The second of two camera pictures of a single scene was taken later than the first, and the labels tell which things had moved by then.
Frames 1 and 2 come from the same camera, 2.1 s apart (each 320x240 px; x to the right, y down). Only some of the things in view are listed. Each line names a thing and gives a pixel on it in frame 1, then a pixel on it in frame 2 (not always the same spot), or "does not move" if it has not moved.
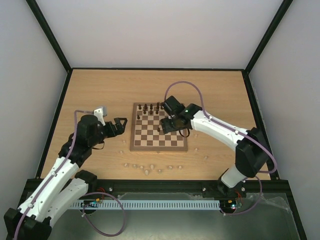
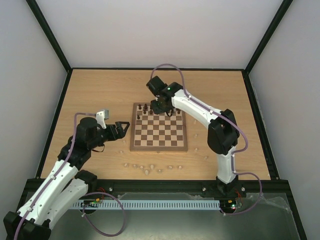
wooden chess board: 146,133 does not move
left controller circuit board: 90,203 does not move
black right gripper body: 167,125 → 158,107
